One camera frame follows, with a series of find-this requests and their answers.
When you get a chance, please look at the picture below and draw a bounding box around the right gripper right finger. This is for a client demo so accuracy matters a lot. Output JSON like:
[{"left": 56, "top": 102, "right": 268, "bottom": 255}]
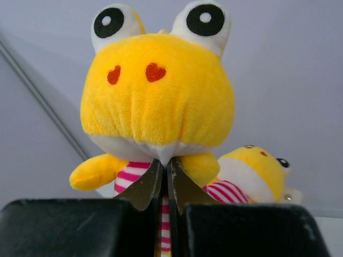
[{"left": 167, "top": 158, "right": 330, "bottom": 257}]

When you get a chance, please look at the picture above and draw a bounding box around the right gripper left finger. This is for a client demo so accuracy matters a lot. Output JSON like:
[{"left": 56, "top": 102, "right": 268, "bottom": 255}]
[{"left": 1, "top": 161, "right": 163, "bottom": 256}]

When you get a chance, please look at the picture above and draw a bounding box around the yellow plush toy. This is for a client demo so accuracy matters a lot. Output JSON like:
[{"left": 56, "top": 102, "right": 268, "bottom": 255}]
[
  {"left": 69, "top": 0, "right": 236, "bottom": 257},
  {"left": 203, "top": 145, "right": 303, "bottom": 205}
]

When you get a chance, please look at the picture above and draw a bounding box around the aluminium corner post left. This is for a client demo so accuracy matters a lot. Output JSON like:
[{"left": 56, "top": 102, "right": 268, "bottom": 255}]
[{"left": 1, "top": 34, "right": 90, "bottom": 160}]

